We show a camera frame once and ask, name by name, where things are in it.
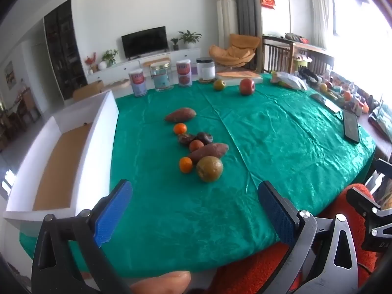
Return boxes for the leafy potted plant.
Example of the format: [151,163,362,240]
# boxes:
[178,31,203,49]

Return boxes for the white flat box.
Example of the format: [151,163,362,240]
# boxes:
[215,70,264,86]

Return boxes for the green tablecloth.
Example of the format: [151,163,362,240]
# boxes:
[19,73,377,278]

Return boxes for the black phone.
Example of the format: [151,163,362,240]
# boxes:
[342,109,360,144]

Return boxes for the plastic bag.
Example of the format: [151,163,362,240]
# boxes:
[271,71,307,91]

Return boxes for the person's left hand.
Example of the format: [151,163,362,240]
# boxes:
[130,271,191,294]

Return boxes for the clutter of small household items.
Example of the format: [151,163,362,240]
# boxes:
[294,67,392,143]

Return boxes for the red flower arrangement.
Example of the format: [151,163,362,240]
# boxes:
[85,53,97,73]

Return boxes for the brownish green apple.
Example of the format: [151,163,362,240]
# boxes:
[196,156,224,183]

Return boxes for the orange lounge chair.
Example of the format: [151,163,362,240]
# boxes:
[209,34,261,68]

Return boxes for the sweet potato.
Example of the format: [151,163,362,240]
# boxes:
[187,143,230,164]
[164,107,197,123]

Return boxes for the standing air conditioner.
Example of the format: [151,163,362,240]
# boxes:
[215,0,239,65]

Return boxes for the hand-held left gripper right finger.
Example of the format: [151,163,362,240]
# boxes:
[257,181,359,294]

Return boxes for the black television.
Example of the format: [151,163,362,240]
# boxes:
[121,26,168,59]

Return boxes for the red fleece clothing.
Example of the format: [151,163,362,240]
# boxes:
[211,184,380,294]

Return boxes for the white cork-bottom box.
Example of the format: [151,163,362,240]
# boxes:
[3,90,120,236]

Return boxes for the dark display cabinet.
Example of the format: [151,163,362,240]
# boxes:
[43,0,89,101]

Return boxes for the wooden slatted bench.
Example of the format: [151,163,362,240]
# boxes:
[262,35,334,74]

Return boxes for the grey curtain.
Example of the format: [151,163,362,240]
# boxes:
[225,0,263,37]

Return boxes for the white curtain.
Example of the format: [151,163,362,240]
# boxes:
[308,0,333,49]

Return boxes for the plastic jar with black lid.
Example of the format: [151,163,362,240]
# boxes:
[196,57,216,83]

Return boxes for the glass jar with gold lid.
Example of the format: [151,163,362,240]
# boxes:
[150,62,172,92]

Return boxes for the framed wall picture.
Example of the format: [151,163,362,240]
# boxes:
[4,61,17,91]

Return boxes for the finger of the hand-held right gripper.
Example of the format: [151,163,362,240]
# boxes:
[365,159,392,191]
[347,187,392,230]

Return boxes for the round wooden stool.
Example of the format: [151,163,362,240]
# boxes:
[143,57,171,68]

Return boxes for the window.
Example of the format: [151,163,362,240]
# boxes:
[332,0,371,37]

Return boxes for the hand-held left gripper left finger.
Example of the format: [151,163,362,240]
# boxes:
[31,179,134,294]

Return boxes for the red label tin can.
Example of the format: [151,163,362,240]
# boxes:
[177,59,192,88]
[129,69,147,98]

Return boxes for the red apple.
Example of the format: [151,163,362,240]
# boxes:
[239,78,256,96]

